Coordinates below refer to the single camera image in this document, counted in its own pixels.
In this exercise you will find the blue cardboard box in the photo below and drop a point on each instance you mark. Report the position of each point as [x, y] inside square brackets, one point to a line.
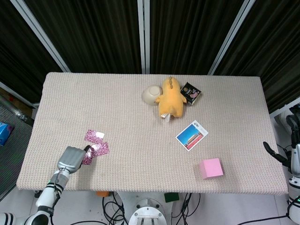
[4, 133]

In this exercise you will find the palace photo postcard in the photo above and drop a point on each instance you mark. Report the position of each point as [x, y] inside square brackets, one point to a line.
[191, 136]

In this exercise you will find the beige bowl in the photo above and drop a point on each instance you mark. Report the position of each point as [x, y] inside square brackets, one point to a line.
[150, 95]

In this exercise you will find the black snack packet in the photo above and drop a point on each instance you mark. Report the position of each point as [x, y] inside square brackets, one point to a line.
[193, 93]

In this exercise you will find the grey textured floor mat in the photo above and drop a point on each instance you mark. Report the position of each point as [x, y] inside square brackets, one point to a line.
[14, 164]

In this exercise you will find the yellow plush toy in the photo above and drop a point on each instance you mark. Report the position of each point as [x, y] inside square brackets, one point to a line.
[171, 100]

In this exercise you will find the black pleated curtain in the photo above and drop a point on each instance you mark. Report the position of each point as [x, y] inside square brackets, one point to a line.
[93, 35]
[187, 35]
[16, 47]
[276, 47]

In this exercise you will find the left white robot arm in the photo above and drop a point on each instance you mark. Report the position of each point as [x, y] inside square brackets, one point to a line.
[47, 197]

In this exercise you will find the pink cube block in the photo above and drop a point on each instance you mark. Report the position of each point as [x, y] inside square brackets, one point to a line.
[212, 168]

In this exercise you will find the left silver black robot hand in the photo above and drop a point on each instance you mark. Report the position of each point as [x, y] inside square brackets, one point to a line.
[70, 159]

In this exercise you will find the green button box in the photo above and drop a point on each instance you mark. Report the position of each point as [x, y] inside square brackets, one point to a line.
[171, 197]

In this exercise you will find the beige waffle tablecloth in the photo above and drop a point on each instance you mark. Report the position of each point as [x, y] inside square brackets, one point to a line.
[129, 140]

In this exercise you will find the white grey robot base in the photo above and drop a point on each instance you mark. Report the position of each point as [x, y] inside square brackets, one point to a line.
[150, 213]

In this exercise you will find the orange button box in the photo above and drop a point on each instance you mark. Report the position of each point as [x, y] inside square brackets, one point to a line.
[103, 194]

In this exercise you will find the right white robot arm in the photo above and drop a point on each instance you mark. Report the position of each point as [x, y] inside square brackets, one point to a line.
[294, 187]

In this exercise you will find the white metal frame post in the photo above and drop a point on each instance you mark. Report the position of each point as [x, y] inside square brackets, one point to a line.
[284, 106]
[232, 35]
[42, 37]
[18, 95]
[143, 35]

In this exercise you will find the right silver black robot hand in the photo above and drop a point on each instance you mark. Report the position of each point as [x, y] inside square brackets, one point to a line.
[295, 159]

